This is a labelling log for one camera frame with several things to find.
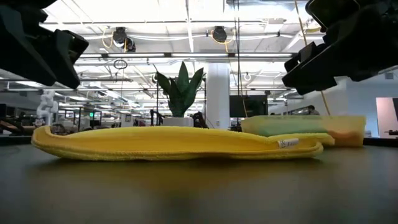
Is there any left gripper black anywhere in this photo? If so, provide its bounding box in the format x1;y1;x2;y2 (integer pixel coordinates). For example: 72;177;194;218
0;0;90;90

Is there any orange extension cable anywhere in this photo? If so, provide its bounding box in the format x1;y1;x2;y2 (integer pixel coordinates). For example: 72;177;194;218
294;0;332;116

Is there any white building column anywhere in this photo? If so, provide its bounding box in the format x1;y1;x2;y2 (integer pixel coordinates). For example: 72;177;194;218
206;63;231;130

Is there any green snake plant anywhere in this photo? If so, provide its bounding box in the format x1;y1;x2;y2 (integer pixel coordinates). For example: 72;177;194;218
156;61;206;118

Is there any white plant pot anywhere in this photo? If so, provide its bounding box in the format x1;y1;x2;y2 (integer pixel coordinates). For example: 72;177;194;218
162;116;195;128

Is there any black monitor screen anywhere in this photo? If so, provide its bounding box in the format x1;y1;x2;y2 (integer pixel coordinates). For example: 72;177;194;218
229;95;269;118

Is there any yellow microfiber towel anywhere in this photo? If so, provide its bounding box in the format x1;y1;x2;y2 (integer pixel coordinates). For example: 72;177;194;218
30;125;335;162

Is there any orange microfiber towel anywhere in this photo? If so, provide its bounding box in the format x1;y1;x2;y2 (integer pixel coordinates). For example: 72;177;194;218
328;129;363;144

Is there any black hanging cable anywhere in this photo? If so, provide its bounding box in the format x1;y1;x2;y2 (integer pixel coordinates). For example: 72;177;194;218
233;0;247;119

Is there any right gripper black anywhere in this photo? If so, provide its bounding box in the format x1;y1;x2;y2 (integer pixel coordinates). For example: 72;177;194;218
281;0;398;96

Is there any white robot figure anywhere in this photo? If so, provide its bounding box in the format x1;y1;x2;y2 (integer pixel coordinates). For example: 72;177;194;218
35;90;60;127

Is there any yellow-green plastic bin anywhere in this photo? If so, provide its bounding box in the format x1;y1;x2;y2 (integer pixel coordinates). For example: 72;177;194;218
241;114;367;147

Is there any black ceiling cable reel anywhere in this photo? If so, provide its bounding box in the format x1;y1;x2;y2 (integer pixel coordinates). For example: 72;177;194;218
212;26;228;44
112;27;137;53

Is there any pale pink wall panel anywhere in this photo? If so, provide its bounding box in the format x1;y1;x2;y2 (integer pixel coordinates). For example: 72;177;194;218
375;97;398;138

